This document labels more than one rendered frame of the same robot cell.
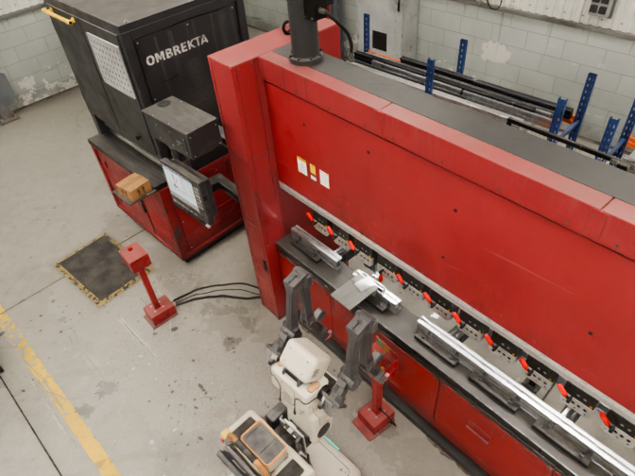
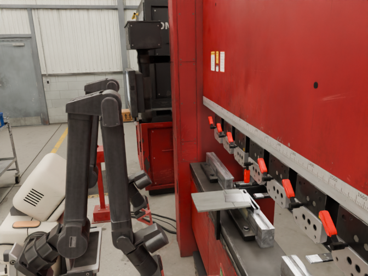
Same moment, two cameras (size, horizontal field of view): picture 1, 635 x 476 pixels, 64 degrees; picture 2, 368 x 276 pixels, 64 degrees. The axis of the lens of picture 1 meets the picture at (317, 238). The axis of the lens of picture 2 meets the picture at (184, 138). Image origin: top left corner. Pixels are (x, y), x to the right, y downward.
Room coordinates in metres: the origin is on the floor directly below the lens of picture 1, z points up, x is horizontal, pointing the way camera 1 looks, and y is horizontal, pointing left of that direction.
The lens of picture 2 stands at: (0.92, -0.71, 1.71)
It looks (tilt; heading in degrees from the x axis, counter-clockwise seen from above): 16 degrees down; 29
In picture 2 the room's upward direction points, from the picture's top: 1 degrees counter-clockwise
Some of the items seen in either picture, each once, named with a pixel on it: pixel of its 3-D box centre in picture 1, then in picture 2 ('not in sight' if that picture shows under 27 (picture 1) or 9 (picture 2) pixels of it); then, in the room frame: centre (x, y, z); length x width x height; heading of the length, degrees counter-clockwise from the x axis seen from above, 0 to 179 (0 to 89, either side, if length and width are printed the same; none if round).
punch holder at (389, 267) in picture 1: (390, 265); (264, 161); (2.11, -0.43, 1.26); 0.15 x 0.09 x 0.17; 38
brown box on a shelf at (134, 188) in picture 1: (132, 185); (126, 114); (3.50, 1.50, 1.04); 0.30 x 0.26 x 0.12; 42
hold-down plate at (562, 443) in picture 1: (561, 442); not in sight; (1.11, -1.15, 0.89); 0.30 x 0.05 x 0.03; 38
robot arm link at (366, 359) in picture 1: (366, 344); (116, 174); (1.46, -0.19, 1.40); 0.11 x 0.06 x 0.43; 42
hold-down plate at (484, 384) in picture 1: (493, 391); not in sight; (1.42, -0.90, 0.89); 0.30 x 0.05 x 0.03; 38
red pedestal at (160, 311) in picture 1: (146, 284); (100, 183); (2.95, 1.46, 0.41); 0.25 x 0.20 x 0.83; 128
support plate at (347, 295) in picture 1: (354, 291); (219, 200); (2.16, -0.21, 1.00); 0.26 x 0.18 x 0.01; 128
